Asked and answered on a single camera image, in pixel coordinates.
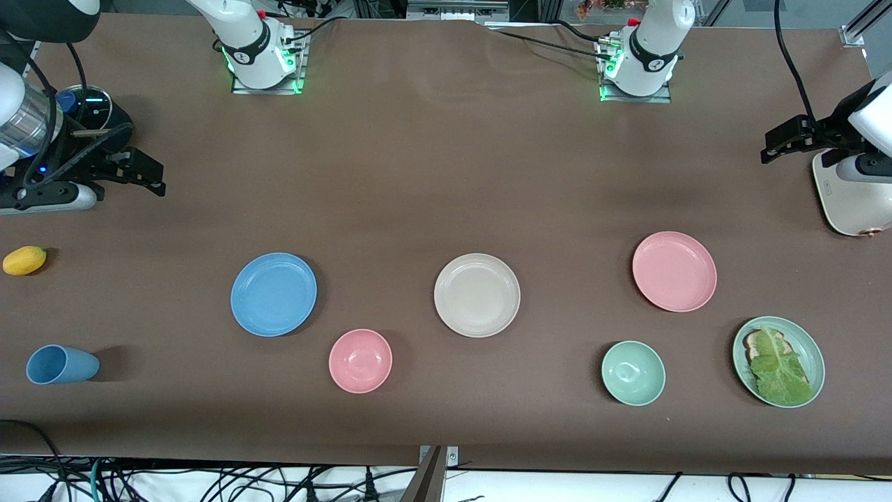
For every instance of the aluminium frame profile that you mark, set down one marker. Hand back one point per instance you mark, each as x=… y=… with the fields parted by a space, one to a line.
x=854 y=33

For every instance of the metal table edge bracket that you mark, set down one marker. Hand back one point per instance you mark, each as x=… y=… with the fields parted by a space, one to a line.
x=453 y=457

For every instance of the green plate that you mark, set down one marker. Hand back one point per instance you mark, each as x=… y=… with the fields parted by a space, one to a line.
x=801 y=345

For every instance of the brown table cloth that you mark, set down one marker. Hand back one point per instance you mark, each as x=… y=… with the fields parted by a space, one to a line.
x=446 y=174

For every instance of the pink plate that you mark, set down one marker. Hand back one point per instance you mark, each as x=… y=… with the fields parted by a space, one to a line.
x=674 y=272

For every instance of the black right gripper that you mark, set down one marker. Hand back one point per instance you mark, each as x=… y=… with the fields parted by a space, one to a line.
x=78 y=155

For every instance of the green bowl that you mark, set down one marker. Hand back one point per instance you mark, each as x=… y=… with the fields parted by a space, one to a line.
x=633 y=373

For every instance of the glass lid blue knob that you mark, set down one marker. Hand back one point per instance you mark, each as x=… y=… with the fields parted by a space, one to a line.
x=94 y=104

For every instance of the yellow lemon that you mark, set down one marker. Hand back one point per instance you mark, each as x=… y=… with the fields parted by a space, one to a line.
x=24 y=261

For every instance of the beige toaster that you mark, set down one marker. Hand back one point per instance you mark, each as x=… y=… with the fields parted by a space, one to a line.
x=850 y=209

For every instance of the dark brown angled bar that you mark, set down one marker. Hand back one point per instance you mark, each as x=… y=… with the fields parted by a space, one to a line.
x=426 y=484

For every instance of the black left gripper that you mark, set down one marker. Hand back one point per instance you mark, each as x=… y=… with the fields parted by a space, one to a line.
x=826 y=133

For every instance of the pink bowl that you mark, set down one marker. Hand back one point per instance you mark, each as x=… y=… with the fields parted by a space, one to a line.
x=360 y=361

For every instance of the grey metal box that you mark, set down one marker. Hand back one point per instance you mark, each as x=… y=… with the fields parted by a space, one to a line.
x=453 y=10

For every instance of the blue cup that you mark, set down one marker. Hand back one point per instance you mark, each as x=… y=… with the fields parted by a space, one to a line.
x=63 y=364

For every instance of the beige plate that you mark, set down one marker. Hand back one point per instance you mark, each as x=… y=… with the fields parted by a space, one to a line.
x=477 y=295

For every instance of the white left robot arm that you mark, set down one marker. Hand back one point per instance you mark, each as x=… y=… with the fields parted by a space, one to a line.
x=662 y=28

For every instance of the toasted bread slice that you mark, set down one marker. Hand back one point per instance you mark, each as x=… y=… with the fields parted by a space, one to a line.
x=751 y=341

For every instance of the orange artificial flowers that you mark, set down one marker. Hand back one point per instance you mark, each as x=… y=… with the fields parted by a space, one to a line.
x=589 y=8

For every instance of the blue plate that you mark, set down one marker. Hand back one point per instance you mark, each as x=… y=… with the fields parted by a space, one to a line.
x=273 y=294

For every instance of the green lettuce leaf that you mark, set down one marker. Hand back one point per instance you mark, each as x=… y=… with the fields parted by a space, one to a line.
x=777 y=376

